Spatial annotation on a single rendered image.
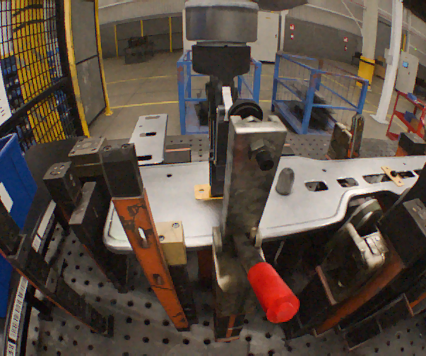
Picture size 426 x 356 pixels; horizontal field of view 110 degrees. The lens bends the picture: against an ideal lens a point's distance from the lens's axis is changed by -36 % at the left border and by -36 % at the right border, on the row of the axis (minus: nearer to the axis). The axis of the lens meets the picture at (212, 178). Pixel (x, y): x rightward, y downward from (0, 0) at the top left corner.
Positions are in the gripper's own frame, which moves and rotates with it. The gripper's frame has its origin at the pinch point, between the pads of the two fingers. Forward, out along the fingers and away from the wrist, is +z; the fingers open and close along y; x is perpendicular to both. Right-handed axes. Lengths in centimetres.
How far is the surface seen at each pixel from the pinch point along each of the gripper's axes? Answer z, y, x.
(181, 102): 52, 188, 7
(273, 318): -8.4, -26.4, 0.7
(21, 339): 29, -26, 55
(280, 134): -15.8, -17.4, -1.2
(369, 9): -180, 541, -553
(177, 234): -1.2, -13.1, 6.8
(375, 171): 5.1, 2.4, -40.9
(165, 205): 5.2, -1.3, 9.4
